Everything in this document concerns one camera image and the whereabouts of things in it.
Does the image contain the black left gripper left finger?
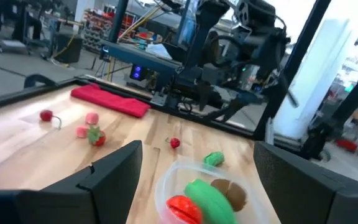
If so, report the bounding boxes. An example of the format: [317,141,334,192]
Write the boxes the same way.
[0,140,144,224]

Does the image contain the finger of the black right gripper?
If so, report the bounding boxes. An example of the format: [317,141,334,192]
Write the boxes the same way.
[221,98,250,123]
[196,79,213,112]

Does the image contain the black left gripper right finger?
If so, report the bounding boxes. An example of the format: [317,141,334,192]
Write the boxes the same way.
[254,141,358,224]

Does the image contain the bumpy green toy vegetable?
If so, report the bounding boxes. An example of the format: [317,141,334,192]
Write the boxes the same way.
[203,151,226,167]

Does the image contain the red toy strawberry broad leaves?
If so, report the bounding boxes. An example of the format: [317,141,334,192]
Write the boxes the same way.
[87,125,107,147]

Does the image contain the brown toy kiwi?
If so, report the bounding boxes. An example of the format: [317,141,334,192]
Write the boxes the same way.
[210,178,248,212]

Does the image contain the smooth green toy vegetable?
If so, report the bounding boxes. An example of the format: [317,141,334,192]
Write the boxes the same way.
[183,179,239,224]

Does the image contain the red toy tomato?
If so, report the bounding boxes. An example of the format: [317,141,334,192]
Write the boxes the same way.
[165,195,204,224]

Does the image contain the clear plastic tupperware container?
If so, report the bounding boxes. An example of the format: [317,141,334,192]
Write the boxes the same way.
[154,155,272,224]

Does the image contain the small red toy cherry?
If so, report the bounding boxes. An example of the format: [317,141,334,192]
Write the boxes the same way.
[165,137,181,149]

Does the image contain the pink toy fruit piece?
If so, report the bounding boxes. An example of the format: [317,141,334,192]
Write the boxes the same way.
[85,112,100,126]
[75,126,90,139]

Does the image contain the black device with blue lights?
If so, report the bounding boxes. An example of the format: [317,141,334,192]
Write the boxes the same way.
[129,63,150,82]

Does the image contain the grey desk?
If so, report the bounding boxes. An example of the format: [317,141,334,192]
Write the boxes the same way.
[99,39,183,75]

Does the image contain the red toy cherry long stem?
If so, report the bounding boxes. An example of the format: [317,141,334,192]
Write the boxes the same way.
[39,109,63,130]

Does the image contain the red folded cloth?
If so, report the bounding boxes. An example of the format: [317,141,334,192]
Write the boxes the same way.
[70,83,152,118]

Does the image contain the black metal pole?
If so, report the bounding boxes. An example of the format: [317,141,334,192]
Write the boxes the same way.
[108,0,129,44]

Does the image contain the storage shelf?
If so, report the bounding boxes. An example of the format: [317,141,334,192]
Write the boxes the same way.
[84,9,117,54]

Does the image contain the black bin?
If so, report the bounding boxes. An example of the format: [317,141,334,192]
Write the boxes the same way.
[54,32,83,65]

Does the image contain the white plastic bracket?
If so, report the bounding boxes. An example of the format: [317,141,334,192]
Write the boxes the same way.
[264,117,275,146]

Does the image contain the black metal table frame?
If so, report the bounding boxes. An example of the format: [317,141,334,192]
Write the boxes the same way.
[0,0,332,144]

